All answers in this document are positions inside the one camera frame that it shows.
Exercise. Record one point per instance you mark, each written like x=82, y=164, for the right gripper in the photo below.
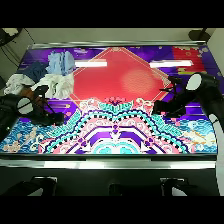
x=163, y=107

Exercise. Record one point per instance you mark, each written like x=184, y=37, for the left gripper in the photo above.
x=54, y=119

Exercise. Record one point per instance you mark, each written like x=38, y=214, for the white garment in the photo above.
x=59, y=86
x=15, y=84

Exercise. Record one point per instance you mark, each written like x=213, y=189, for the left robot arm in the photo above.
x=10, y=110

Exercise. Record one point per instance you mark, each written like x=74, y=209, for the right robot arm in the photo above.
x=206, y=90

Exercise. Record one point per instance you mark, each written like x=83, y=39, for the brown garment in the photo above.
x=30, y=96

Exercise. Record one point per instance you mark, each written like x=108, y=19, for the dark blue garment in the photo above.
x=34, y=71

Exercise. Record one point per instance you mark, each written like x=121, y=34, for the light blue garment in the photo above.
x=60, y=62

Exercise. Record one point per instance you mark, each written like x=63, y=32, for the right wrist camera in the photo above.
x=174, y=80

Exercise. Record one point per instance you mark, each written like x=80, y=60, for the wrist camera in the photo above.
x=174, y=80
x=41, y=90

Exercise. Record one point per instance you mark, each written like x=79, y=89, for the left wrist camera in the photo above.
x=41, y=90

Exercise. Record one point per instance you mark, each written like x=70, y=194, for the silver frame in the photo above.
x=100, y=164

